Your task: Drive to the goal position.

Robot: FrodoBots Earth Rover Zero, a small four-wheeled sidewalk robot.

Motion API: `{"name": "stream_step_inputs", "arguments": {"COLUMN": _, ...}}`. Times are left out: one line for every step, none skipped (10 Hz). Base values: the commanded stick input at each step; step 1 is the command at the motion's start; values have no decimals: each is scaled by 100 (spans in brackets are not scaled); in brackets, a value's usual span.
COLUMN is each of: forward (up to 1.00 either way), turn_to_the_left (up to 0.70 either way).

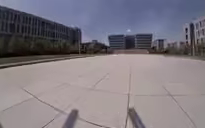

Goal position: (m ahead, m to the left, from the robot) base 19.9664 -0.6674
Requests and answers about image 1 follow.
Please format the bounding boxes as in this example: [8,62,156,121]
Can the pale concrete slab pavement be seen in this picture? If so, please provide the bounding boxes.
[0,53,205,128]

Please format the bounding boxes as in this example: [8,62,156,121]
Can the low wide steps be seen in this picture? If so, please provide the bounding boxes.
[110,48,150,55]

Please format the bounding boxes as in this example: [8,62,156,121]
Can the grey twin-block building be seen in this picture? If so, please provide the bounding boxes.
[107,33,154,51]

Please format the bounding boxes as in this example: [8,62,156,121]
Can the robot's own part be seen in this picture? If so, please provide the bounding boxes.
[127,107,147,128]
[61,108,80,128]

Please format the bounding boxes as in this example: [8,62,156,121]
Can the dark kerb strip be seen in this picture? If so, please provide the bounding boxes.
[0,54,94,71]

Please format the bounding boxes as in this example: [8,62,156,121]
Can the row of trees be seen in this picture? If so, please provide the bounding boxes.
[0,35,81,59]

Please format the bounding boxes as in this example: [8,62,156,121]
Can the row of bushes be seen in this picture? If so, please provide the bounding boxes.
[149,44,205,58]

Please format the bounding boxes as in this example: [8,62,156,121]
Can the long dark glass building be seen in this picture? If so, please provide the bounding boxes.
[0,3,83,46]

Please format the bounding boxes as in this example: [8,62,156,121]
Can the white multi-storey building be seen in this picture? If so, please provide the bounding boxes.
[183,14,205,56]

